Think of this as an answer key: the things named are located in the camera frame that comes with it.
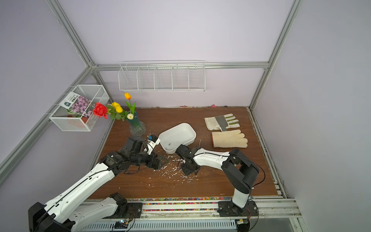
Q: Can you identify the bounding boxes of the grey striped work glove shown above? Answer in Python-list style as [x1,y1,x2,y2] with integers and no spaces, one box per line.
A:
[204,114,240,131]

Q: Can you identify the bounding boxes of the small white wire basket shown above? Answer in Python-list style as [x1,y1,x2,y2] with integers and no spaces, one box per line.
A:
[49,85,109,131]

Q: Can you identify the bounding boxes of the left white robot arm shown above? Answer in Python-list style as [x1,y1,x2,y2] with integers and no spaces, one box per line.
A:
[28,135,168,232]

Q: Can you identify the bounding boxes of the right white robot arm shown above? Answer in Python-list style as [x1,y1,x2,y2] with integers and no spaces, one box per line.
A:
[175,145,260,217]

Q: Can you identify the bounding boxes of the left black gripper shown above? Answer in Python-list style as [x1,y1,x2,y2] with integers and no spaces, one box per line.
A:
[130,148,169,169]

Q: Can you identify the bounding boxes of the beige canvas work glove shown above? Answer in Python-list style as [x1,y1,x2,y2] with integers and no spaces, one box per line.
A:
[212,130,248,148]

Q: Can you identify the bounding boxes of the purple potted flowers with card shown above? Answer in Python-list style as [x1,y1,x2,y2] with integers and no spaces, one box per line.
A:
[59,91,96,123]

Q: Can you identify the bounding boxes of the white plastic storage box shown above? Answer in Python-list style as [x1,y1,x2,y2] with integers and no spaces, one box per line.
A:
[158,123,197,154]

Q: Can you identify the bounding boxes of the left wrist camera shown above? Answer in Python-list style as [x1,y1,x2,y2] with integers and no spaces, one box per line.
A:
[146,134,160,155]

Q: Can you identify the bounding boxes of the long white wire shelf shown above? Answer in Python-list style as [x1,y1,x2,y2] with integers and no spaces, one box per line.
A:
[118,60,206,92]

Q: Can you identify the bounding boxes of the glass vase with flowers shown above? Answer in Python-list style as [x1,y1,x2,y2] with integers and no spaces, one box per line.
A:
[93,92,146,136]

